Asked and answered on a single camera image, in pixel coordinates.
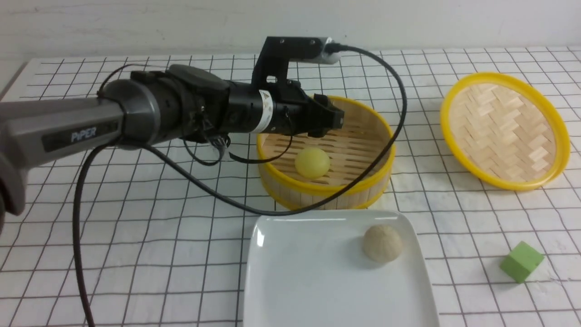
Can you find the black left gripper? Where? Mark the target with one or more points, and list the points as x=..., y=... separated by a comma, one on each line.
x=295, y=112

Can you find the yellow steamed bun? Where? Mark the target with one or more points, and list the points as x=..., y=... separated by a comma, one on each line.
x=312, y=163

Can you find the beige steamed bun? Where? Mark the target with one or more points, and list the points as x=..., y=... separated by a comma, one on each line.
x=382, y=244

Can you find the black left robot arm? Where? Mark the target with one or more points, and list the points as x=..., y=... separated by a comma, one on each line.
x=182, y=102

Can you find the white square ceramic plate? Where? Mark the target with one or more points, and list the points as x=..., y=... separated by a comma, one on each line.
x=309, y=270

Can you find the yellow-rimmed bamboo steamer basket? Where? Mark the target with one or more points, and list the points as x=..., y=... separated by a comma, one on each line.
x=351, y=150

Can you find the yellow-rimmed woven steamer lid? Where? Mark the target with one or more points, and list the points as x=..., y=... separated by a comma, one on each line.
x=504, y=131

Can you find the green cube block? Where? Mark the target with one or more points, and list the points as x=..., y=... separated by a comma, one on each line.
x=521, y=262

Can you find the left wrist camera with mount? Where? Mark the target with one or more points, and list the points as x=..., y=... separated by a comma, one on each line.
x=278, y=52

